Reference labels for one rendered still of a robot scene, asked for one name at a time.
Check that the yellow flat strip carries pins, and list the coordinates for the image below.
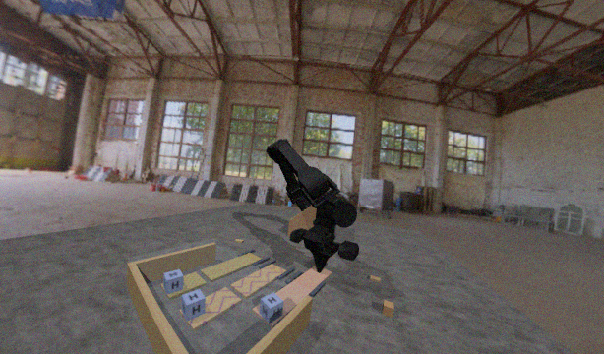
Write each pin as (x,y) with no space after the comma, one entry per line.
(252,257)

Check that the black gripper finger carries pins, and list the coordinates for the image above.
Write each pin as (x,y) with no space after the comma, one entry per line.
(317,257)
(323,259)

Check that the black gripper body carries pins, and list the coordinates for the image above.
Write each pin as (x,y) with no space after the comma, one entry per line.
(347,250)

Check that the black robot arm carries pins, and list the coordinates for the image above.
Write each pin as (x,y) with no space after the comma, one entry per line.
(313,184)

